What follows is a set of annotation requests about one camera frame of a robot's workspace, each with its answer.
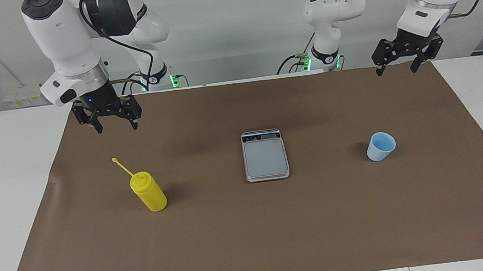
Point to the silver digital kitchen scale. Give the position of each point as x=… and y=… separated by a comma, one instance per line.
x=266, y=160

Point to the white wall socket strip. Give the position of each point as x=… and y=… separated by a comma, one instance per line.
x=22, y=96

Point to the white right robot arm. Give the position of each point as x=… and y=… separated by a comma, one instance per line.
x=60, y=33

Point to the light blue plastic cup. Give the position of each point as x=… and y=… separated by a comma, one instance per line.
x=379, y=152

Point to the brown table mat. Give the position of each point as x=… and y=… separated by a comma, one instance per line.
x=282, y=232

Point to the yellow squeeze bottle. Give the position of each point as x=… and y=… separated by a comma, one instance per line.
x=151, y=196

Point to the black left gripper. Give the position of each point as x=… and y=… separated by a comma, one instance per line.
x=411, y=45

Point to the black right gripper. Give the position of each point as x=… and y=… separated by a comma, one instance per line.
x=102, y=102

